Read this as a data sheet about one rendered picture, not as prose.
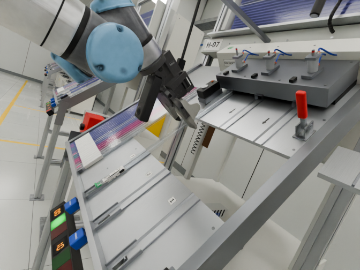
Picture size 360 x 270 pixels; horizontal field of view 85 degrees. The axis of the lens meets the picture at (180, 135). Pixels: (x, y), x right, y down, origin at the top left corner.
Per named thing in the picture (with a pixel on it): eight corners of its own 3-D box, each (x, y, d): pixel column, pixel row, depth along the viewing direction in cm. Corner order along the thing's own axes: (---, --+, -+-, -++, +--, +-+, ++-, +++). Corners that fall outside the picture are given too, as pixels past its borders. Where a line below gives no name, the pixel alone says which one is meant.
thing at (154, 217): (134, 330, 27) (122, 325, 25) (74, 149, 78) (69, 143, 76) (230, 232, 33) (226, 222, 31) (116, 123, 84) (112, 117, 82)
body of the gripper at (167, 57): (196, 89, 52) (173, 48, 44) (174, 111, 50) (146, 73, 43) (180, 85, 58) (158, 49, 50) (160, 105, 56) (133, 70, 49)
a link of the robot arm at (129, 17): (81, 11, 39) (112, -13, 41) (118, 58, 46) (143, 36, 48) (89, 2, 33) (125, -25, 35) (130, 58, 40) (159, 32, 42)
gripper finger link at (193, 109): (212, 117, 54) (190, 91, 51) (197, 132, 53) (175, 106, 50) (207, 117, 57) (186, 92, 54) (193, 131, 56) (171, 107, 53)
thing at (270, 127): (293, 174, 39) (293, 157, 37) (152, 106, 91) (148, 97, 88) (370, 95, 50) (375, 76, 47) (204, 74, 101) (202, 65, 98)
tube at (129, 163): (98, 189, 49) (96, 187, 48) (97, 186, 50) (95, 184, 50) (235, 91, 65) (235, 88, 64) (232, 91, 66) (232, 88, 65)
